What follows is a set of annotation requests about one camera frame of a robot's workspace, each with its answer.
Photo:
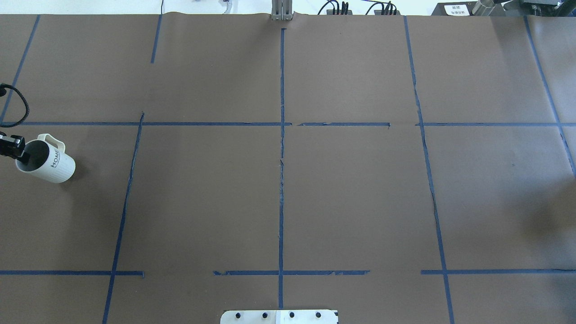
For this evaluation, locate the white ribbed HOME mug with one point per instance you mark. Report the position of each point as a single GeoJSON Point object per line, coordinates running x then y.
{"type": "Point", "coordinates": [45, 158]}

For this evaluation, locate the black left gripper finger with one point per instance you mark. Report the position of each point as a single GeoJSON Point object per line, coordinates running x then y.
{"type": "Point", "coordinates": [16, 153]}
{"type": "Point", "coordinates": [11, 143]}

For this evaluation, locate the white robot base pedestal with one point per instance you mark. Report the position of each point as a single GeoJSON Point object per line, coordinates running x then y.
{"type": "Point", "coordinates": [305, 316]}

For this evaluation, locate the aluminium frame post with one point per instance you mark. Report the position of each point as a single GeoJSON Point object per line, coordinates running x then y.
{"type": "Point", "coordinates": [282, 10]}

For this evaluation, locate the metal cup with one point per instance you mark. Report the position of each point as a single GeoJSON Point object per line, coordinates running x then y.
{"type": "Point", "coordinates": [483, 8]}

